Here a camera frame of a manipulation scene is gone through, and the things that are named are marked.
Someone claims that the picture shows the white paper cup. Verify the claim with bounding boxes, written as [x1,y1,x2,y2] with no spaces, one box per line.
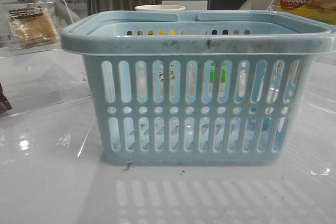
[135,4,185,12]

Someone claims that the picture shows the green striped package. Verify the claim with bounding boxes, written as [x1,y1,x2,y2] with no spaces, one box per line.
[208,61,228,97]

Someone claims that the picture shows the packaged bread slice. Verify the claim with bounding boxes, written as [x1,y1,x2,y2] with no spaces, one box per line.
[8,6,58,50]

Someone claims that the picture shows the dark red snack packet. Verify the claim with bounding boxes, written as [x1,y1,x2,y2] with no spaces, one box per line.
[0,84,12,114]

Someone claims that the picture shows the light blue plastic basket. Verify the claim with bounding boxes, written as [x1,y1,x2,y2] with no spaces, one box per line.
[60,10,335,164]

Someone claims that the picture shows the clear acrylic shelf left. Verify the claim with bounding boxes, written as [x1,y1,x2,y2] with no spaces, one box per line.
[1,0,90,118]

